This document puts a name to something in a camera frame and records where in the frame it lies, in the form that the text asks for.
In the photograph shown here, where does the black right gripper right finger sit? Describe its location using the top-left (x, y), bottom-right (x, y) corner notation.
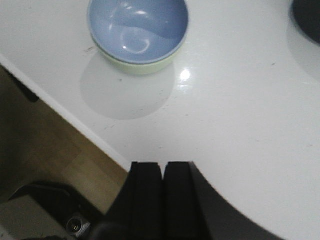
top-left (163, 162), bottom-right (279, 240)

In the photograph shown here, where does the robot base with connector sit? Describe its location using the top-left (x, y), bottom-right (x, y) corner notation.
top-left (0, 181), bottom-right (103, 240)

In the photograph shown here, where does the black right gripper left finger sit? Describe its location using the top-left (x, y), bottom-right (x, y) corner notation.
top-left (106, 162), bottom-right (164, 240)

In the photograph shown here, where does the green bowl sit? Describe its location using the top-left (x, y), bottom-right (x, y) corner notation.
top-left (90, 30), bottom-right (186, 76)

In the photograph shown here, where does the dark blue saucepan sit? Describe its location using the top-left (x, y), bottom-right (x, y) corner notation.
top-left (290, 0), bottom-right (320, 46)

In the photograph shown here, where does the blue bowl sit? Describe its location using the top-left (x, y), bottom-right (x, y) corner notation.
top-left (87, 0), bottom-right (189, 65)

